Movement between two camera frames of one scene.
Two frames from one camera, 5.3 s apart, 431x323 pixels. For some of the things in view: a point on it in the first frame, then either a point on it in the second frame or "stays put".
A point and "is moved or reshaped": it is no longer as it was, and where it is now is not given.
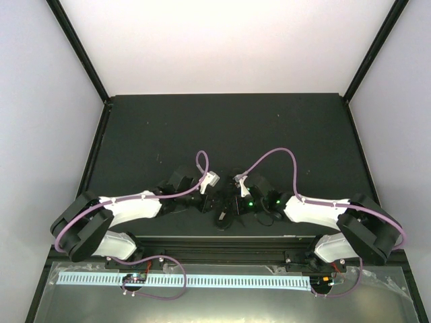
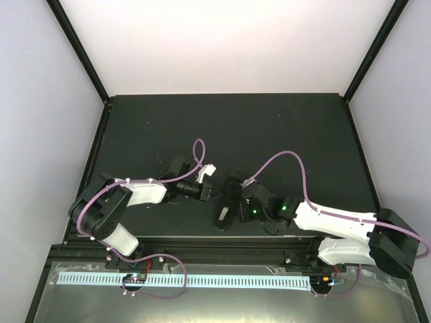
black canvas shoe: [227, 210] stays put
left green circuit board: [131, 278] stays put
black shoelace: [260, 208] is moved or reshaped
